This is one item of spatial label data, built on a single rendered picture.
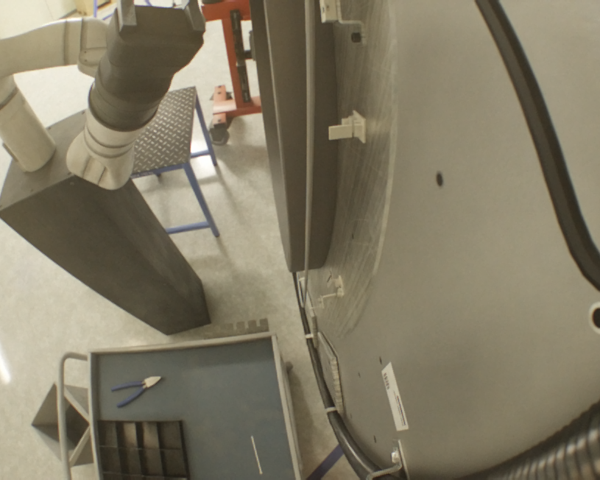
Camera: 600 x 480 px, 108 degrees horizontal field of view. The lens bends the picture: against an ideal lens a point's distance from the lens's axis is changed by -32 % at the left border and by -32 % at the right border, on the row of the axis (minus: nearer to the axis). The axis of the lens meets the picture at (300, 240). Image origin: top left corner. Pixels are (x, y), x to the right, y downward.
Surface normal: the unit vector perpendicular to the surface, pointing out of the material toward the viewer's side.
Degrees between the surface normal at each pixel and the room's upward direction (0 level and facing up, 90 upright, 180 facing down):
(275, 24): 57
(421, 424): 90
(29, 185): 0
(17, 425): 0
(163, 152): 0
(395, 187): 90
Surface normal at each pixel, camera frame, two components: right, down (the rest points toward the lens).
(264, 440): 0.00, -0.48
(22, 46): 0.59, 0.53
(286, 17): 0.14, 0.47
